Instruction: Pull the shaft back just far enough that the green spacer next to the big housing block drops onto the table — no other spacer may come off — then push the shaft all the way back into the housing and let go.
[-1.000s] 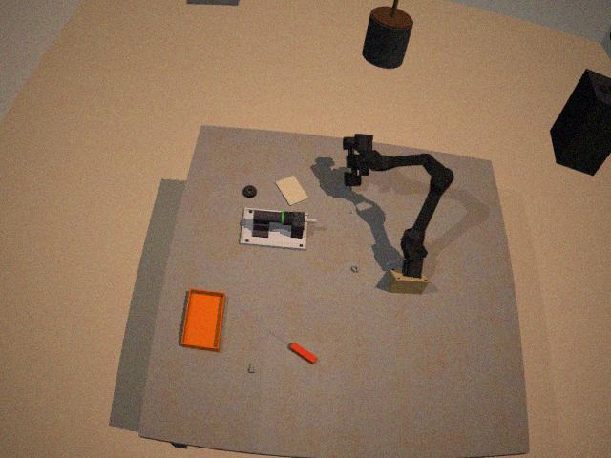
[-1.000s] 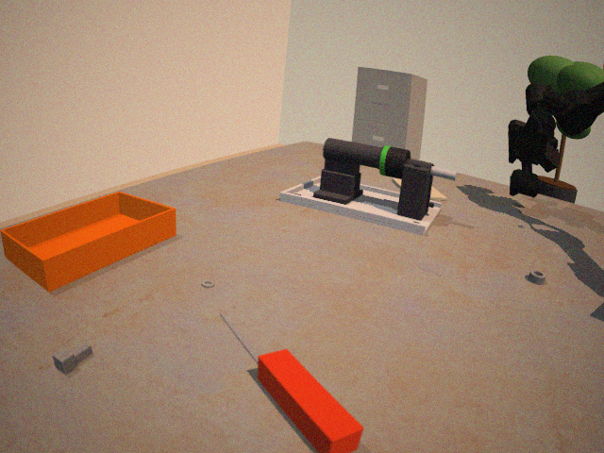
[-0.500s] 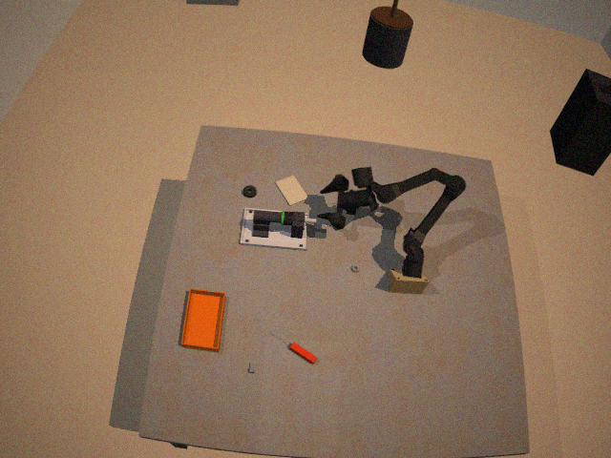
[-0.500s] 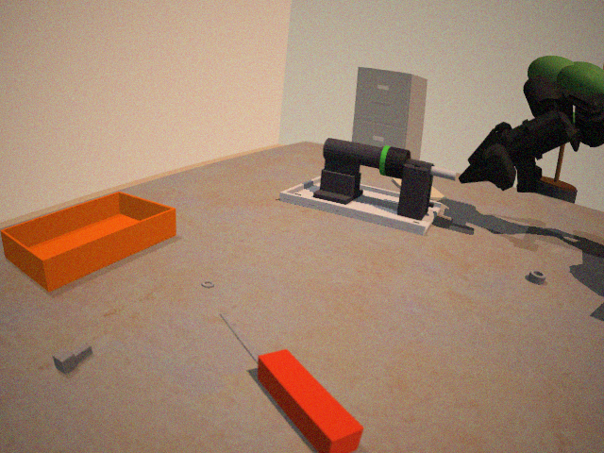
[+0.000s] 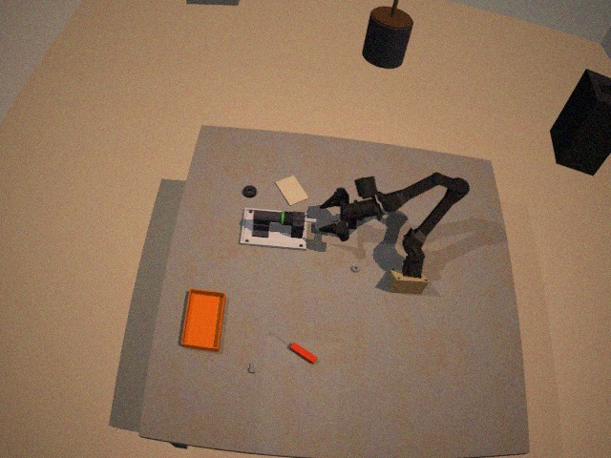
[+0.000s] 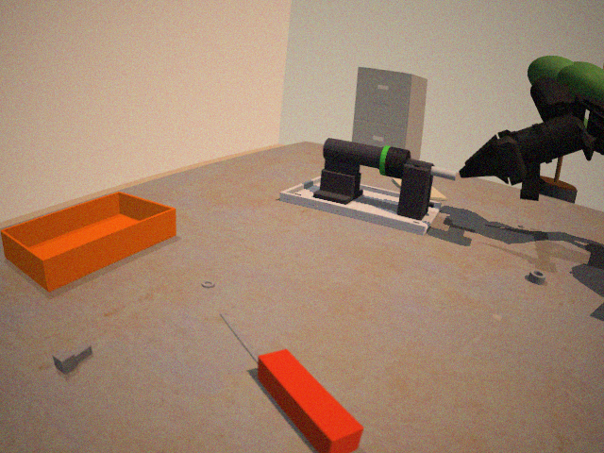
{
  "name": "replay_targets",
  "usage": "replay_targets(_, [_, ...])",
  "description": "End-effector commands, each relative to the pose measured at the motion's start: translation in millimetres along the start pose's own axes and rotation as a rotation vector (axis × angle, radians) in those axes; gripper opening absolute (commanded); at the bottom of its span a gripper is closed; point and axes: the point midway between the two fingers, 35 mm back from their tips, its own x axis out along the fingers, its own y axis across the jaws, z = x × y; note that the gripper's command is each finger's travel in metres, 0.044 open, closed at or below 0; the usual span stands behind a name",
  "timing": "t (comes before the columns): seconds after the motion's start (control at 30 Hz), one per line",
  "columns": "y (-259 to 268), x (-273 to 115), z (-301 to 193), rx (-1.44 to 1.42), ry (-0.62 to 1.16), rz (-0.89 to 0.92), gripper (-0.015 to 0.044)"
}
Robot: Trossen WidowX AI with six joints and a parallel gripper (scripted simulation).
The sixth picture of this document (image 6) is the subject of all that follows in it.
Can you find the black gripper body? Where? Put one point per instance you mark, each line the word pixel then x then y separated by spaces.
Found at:
pixel 519 148

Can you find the orange open-top tray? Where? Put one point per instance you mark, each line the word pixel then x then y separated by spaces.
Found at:
pixel 64 246

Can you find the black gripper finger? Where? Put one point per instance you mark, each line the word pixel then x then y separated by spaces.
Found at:
pixel 484 146
pixel 486 163

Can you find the red block with thin grey rod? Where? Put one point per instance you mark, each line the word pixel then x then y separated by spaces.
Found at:
pixel 322 420

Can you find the green ring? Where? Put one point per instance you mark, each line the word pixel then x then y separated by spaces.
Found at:
pixel 383 155

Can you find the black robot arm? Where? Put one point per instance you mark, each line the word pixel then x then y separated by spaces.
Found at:
pixel 564 119

